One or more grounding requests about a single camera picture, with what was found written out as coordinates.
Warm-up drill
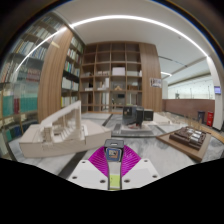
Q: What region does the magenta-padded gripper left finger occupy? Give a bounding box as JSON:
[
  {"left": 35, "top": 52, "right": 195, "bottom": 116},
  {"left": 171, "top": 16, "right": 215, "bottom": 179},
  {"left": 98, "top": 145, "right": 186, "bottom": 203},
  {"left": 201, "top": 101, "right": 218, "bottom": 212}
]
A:
[{"left": 68, "top": 145, "right": 110, "bottom": 191}]

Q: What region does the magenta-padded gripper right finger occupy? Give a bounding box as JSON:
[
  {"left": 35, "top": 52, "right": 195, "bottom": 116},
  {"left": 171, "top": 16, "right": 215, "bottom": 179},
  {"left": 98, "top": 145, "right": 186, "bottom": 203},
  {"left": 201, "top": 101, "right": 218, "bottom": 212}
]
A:
[{"left": 119, "top": 145, "right": 161, "bottom": 191}]

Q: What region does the small black charger block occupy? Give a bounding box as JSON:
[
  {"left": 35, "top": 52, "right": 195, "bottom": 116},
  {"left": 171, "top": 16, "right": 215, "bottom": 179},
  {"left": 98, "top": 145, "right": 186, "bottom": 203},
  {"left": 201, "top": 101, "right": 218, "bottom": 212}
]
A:
[{"left": 103, "top": 138, "right": 125, "bottom": 164}]

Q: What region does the white and green power strip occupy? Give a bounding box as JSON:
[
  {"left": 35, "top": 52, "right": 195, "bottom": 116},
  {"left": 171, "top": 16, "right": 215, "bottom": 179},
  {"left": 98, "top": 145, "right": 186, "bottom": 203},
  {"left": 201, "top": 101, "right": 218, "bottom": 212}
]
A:
[{"left": 108, "top": 161, "right": 122, "bottom": 191}]

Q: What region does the beige cardboard architectural model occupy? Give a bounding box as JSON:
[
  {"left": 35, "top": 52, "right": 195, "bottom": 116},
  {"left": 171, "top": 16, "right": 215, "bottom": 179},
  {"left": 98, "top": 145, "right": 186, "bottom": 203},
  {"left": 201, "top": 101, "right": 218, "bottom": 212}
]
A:
[{"left": 18, "top": 99, "right": 113, "bottom": 159}]

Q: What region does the black model on grey base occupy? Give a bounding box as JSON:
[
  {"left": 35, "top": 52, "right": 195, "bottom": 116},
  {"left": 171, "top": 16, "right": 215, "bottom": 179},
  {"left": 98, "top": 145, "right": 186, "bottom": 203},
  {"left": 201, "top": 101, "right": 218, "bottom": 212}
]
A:
[{"left": 111, "top": 104, "right": 158, "bottom": 138}]

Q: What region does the white architectural model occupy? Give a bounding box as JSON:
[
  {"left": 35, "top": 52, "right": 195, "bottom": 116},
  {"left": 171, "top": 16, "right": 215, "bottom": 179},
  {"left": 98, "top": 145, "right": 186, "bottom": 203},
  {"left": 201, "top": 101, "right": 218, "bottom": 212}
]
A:
[{"left": 151, "top": 111, "right": 175, "bottom": 126}]

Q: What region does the brown model on wooden board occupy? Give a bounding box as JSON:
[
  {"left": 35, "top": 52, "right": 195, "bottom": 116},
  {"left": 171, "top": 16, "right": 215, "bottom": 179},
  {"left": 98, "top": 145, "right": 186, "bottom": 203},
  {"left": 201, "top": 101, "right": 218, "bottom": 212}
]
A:
[{"left": 155, "top": 125, "right": 213, "bottom": 164}]

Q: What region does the wooden cube shelf unit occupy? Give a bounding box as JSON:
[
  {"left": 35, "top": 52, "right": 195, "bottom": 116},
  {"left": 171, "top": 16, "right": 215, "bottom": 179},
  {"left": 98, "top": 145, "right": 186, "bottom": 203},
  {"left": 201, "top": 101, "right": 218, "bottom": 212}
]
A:
[{"left": 79, "top": 41, "right": 144, "bottom": 115}]

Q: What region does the dark bookshelf with books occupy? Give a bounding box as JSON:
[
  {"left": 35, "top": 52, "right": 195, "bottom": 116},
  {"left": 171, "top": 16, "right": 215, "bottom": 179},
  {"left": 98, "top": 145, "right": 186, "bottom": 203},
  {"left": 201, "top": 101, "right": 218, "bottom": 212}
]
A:
[{"left": 60, "top": 34, "right": 85, "bottom": 110}]

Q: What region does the tall bookshelf with colourful books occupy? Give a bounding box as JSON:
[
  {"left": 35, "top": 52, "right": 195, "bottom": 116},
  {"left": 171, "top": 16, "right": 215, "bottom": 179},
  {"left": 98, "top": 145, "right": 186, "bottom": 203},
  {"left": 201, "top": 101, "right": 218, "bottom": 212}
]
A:
[{"left": 0, "top": 13, "right": 65, "bottom": 158}]

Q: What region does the curved ceiling light strip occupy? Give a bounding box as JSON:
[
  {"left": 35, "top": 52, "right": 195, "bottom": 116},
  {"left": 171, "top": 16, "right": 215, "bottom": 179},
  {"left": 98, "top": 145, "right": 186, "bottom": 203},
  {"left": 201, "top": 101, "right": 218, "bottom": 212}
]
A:
[{"left": 14, "top": 14, "right": 210, "bottom": 73}]

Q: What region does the wall poster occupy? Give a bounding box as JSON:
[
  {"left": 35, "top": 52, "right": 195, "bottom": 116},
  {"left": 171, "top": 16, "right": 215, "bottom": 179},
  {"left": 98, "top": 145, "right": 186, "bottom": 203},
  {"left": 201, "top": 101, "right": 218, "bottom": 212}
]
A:
[{"left": 149, "top": 77, "right": 163, "bottom": 89}]

